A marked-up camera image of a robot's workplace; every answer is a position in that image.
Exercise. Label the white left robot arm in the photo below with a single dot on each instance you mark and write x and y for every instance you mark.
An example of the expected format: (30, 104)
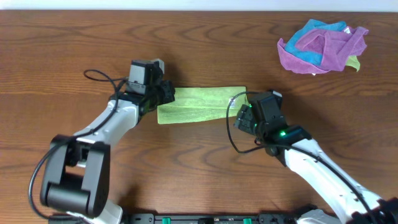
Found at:
(77, 168)

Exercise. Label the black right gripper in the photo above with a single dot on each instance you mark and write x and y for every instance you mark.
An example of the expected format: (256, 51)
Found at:
(243, 119)

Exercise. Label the green microfiber cloth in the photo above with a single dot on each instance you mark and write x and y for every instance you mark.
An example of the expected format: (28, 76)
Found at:
(193, 105)

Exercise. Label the light green cloth under pile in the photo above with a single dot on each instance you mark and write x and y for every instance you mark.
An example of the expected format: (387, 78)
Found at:
(353, 62)

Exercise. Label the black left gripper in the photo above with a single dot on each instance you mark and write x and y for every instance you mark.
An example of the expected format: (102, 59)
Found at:
(169, 86)

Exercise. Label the blue microfiber cloth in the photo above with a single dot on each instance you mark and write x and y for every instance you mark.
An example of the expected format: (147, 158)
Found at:
(307, 43)

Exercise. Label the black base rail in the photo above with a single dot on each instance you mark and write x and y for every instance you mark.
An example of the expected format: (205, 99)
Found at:
(262, 218)

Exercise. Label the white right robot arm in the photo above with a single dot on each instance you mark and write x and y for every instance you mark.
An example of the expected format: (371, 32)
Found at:
(296, 149)

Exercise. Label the purple microfiber cloth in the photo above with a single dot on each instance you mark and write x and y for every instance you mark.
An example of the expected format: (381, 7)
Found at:
(337, 48)

